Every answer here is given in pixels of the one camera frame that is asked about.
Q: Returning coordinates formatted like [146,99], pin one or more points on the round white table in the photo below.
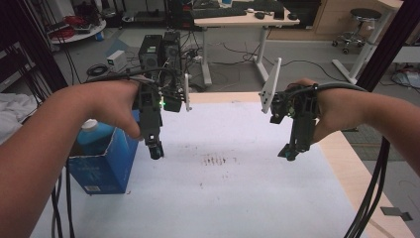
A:
[89,33]

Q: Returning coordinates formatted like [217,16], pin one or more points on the white table mat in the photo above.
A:
[214,198]

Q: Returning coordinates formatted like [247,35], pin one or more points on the blue cardboard box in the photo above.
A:
[102,172]

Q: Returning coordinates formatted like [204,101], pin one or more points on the white power supply box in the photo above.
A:
[116,60]

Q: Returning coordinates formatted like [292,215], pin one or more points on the grey tape strip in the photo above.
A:
[396,213]

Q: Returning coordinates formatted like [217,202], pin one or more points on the black computer mouse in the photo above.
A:
[259,15]

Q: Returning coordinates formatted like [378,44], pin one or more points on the black keyboard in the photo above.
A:
[219,12]

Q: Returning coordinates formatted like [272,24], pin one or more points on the black computer tower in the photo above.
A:
[150,53]
[171,49]

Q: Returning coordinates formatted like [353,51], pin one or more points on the black metal frame post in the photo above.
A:
[36,49]
[386,46]

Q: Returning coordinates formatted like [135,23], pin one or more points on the black round stool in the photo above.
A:
[363,20]

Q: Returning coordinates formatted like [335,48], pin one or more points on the white cloth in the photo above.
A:
[13,109]

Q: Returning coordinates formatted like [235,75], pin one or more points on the person's right hand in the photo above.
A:
[340,109]

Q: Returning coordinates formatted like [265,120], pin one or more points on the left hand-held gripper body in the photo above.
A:
[150,109]

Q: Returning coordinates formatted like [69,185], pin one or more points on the white desk frame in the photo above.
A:
[366,49]

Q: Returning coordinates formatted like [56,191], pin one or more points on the person's left hand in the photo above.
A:
[112,102]

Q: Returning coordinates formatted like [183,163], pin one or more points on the wooden desk with white legs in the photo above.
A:
[244,20]

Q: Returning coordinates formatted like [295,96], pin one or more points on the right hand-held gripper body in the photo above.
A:
[303,112]

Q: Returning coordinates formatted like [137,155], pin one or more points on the blue plastic bottle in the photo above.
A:
[95,135]

